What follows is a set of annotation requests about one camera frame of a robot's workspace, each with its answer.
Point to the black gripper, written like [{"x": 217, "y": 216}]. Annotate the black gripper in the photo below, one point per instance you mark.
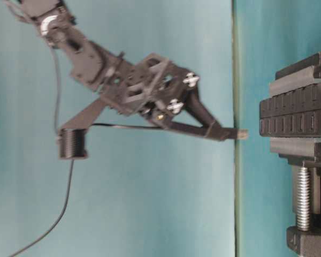
[{"x": 158, "y": 90}]

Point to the black USB plug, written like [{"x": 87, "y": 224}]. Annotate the black USB plug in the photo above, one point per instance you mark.
[{"x": 237, "y": 134}]

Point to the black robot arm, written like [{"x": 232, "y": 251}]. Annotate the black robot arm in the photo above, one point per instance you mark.
[{"x": 55, "y": 24}]

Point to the black multiport USB hub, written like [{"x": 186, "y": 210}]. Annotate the black multiport USB hub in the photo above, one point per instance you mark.
[{"x": 293, "y": 114}]

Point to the black bench vise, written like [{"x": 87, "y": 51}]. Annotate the black bench vise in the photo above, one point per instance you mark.
[{"x": 304, "y": 157}]

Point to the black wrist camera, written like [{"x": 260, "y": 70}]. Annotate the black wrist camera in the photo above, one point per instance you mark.
[{"x": 72, "y": 135}]

